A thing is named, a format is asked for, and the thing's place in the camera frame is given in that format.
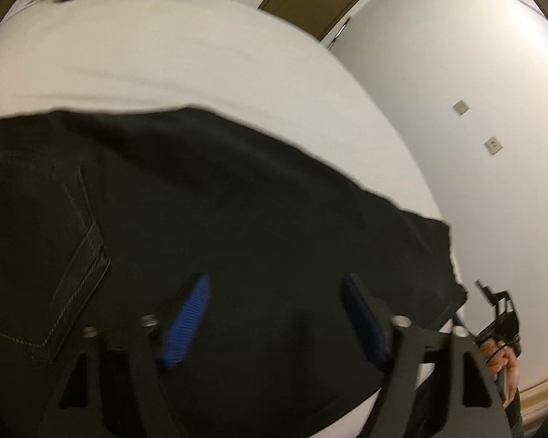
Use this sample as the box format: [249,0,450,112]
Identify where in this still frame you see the person's right hand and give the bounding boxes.
[479,340,521,409]

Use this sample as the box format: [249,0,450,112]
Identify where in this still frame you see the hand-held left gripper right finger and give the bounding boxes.
[340,274,514,438]

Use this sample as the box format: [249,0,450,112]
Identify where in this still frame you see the black pants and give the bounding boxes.
[0,107,469,438]

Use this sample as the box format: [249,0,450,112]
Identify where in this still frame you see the person's right forearm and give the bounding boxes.
[502,397,527,438]

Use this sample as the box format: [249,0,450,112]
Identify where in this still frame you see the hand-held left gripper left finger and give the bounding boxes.
[37,274,212,438]

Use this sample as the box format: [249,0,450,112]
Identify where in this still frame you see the bed with white sheet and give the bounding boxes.
[0,0,462,438]

